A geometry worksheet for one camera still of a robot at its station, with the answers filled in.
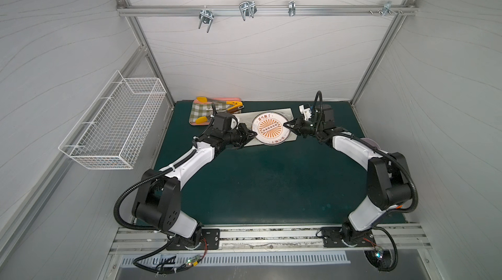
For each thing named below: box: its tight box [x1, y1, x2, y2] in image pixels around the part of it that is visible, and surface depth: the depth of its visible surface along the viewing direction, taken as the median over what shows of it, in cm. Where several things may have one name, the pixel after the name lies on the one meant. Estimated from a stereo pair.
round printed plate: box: [251, 111, 291, 146], surface depth 87 cm
